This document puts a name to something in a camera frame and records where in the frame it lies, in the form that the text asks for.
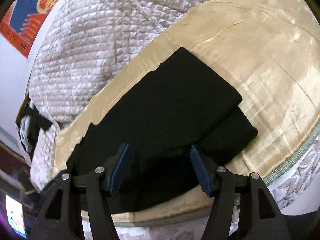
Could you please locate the red blue wall poster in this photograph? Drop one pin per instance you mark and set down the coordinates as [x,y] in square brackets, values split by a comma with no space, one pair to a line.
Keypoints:
[22,22]

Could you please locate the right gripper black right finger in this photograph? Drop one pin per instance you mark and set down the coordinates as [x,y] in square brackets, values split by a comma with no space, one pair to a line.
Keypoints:
[243,207]

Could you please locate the black pants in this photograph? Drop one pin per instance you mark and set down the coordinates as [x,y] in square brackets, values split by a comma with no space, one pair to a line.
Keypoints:
[183,103]

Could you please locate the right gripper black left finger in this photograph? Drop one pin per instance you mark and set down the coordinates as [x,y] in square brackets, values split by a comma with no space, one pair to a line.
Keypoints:
[60,215]

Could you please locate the beige floral quilted comforter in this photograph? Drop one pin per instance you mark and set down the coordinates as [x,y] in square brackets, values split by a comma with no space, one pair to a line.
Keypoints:
[87,45]

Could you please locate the gold satin bedspread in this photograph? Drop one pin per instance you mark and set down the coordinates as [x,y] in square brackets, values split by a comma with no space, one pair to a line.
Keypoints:
[267,49]

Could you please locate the dark clothes pile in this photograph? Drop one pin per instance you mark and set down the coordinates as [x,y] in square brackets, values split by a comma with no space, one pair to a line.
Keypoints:
[29,122]

